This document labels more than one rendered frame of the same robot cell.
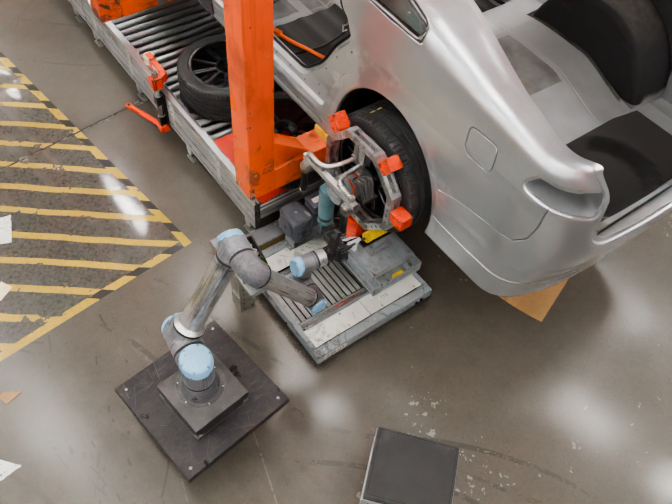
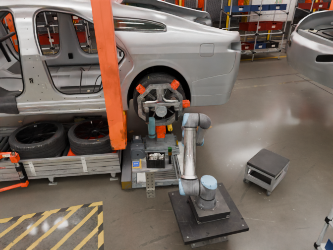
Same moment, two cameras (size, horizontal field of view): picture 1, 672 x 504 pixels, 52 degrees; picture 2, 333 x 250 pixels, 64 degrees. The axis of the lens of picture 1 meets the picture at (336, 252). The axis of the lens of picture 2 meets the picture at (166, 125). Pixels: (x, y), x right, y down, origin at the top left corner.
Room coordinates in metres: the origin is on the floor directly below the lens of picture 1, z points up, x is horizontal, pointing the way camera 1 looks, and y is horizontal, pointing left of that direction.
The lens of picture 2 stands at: (0.70, 2.23, 2.31)
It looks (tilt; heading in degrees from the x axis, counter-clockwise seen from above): 31 degrees down; 306
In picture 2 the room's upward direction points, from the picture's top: 1 degrees counter-clockwise
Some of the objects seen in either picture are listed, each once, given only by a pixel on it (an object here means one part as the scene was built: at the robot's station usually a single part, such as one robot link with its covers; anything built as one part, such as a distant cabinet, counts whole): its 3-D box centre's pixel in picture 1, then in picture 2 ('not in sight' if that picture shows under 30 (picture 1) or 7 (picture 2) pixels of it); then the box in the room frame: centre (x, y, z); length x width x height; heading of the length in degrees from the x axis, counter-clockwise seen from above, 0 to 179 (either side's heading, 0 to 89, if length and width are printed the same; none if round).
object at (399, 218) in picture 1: (400, 218); (185, 103); (2.21, -0.30, 0.85); 0.09 x 0.08 x 0.07; 41
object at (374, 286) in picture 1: (371, 250); (160, 145); (2.55, -0.22, 0.13); 0.50 x 0.36 x 0.10; 41
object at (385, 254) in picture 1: (375, 231); (160, 134); (2.55, -0.22, 0.32); 0.40 x 0.30 x 0.28; 41
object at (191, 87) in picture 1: (227, 77); (39, 140); (3.71, 0.86, 0.39); 0.66 x 0.66 x 0.24
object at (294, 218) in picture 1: (314, 219); (138, 149); (2.64, 0.15, 0.26); 0.42 x 0.18 x 0.35; 131
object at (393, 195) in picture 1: (360, 179); (160, 105); (2.44, -0.09, 0.85); 0.54 x 0.07 x 0.54; 41
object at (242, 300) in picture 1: (242, 282); (149, 181); (2.17, 0.50, 0.21); 0.10 x 0.10 x 0.42; 41
